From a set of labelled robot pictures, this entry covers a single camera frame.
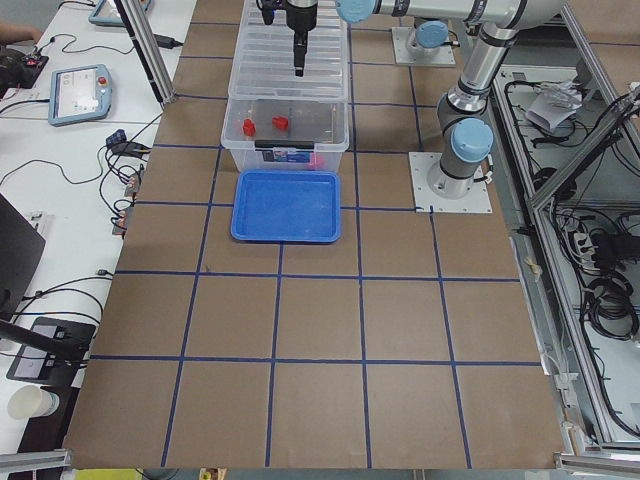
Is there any blue plastic tray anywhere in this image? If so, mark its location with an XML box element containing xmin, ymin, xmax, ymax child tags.
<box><xmin>230</xmin><ymin>170</ymin><xmax>342</xmax><ymax>244</ymax></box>

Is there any black box latch handle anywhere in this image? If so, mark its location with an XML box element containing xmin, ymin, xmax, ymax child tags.
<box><xmin>254</xmin><ymin>140</ymin><xmax>315</xmax><ymax>151</ymax></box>

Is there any clear plastic box lid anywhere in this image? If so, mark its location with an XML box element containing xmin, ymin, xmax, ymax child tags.
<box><xmin>228</xmin><ymin>1</ymin><xmax>349</xmax><ymax>103</ymax></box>

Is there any paper cup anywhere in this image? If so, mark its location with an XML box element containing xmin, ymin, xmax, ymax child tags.
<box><xmin>7</xmin><ymin>385</ymin><xmax>60</xmax><ymax>420</ymax></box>

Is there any black laptop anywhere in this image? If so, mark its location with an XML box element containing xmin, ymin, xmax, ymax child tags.
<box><xmin>0</xmin><ymin>196</ymin><xmax>46</xmax><ymax>321</ymax></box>

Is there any teach pendant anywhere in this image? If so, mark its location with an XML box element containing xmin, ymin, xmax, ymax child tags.
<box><xmin>48</xmin><ymin>64</ymin><xmax>113</xmax><ymax>127</ymax></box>
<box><xmin>88</xmin><ymin>0</ymin><xmax>156</xmax><ymax>27</ymax></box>

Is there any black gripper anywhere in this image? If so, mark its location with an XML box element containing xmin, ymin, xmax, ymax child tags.
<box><xmin>256</xmin><ymin>0</ymin><xmax>317</xmax><ymax>77</ymax></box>

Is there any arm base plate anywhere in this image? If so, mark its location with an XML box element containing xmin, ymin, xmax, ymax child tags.
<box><xmin>391</xmin><ymin>27</ymin><xmax>456</xmax><ymax>68</ymax></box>
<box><xmin>409</xmin><ymin>152</ymin><xmax>493</xmax><ymax>214</ymax></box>

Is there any aluminium frame post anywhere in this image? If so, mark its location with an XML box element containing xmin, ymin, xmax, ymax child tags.
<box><xmin>115</xmin><ymin>0</ymin><xmax>176</xmax><ymax>106</ymax></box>

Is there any red block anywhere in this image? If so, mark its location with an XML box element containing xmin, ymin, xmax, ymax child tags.
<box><xmin>271</xmin><ymin>116</ymin><xmax>289</xmax><ymax>132</ymax></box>
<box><xmin>242</xmin><ymin>118</ymin><xmax>256</xmax><ymax>137</ymax></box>

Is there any clear plastic storage box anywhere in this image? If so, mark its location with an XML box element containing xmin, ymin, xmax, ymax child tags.
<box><xmin>221</xmin><ymin>99</ymin><xmax>350</xmax><ymax>172</ymax></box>

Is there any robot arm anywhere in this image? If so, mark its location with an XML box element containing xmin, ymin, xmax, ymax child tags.
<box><xmin>414</xmin><ymin>18</ymin><xmax>460</xmax><ymax>49</ymax></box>
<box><xmin>334</xmin><ymin>1</ymin><xmax>565</xmax><ymax>200</ymax></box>

